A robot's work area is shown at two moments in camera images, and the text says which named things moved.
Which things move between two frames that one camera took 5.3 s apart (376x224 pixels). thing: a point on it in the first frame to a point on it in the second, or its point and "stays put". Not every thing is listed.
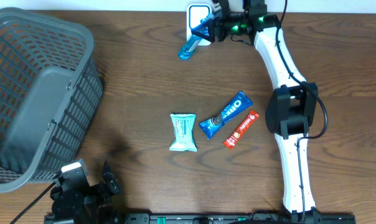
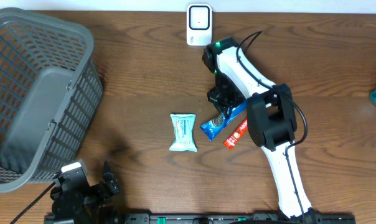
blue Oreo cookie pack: x=239 y=104 stays put
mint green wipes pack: x=184 y=137 stays put
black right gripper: x=221 y=35 to x=224 y=106
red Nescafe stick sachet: x=241 y=129 stays put
